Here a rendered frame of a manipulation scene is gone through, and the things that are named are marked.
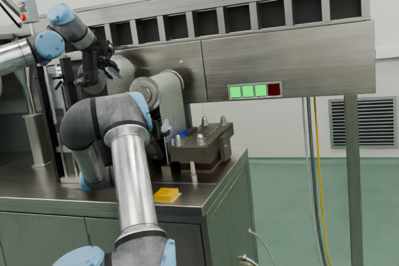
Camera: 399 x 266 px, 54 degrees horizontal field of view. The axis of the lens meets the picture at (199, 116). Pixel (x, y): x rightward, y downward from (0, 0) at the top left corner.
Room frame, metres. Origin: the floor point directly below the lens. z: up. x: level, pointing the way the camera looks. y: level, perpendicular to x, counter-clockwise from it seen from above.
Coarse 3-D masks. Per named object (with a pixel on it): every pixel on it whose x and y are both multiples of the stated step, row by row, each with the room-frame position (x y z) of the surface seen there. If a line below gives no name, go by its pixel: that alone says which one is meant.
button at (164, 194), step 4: (164, 188) 1.36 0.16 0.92; (168, 188) 1.36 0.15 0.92; (172, 188) 1.35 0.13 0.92; (176, 188) 1.35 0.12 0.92; (156, 192) 1.33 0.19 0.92; (160, 192) 1.33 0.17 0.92; (164, 192) 1.32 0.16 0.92; (168, 192) 1.32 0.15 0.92; (172, 192) 1.32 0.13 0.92; (176, 192) 1.34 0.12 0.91; (156, 196) 1.31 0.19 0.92; (160, 196) 1.30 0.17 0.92; (164, 196) 1.30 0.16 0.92; (168, 196) 1.29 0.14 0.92; (172, 196) 1.30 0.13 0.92; (156, 200) 1.31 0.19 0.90; (160, 200) 1.30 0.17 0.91; (164, 200) 1.30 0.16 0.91; (168, 200) 1.29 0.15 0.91
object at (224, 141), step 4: (224, 132) 1.71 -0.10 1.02; (228, 132) 1.70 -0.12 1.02; (220, 136) 1.65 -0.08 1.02; (224, 136) 1.65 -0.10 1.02; (228, 136) 1.69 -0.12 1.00; (220, 140) 1.63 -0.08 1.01; (224, 140) 1.64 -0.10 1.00; (228, 140) 1.69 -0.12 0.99; (220, 144) 1.63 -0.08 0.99; (224, 144) 1.64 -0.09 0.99; (228, 144) 1.68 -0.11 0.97; (220, 148) 1.63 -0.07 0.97; (224, 148) 1.63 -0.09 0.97; (228, 148) 1.68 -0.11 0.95; (220, 152) 1.63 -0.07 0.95; (224, 152) 1.62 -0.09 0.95; (228, 152) 1.67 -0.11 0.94; (224, 156) 1.62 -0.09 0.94; (228, 156) 1.66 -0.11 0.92; (224, 160) 1.63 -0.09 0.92
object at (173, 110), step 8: (176, 96) 1.75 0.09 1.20; (160, 104) 1.60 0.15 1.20; (168, 104) 1.66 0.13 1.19; (176, 104) 1.74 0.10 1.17; (160, 112) 1.59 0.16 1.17; (168, 112) 1.65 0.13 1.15; (176, 112) 1.73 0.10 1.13; (184, 112) 1.81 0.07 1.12; (168, 120) 1.64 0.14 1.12; (176, 120) 1.72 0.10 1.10; (184, 120) 1.80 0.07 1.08; (176, 128) 1.71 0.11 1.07; (184, 128) 1.79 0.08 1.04; (168, 136) 1.62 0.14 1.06
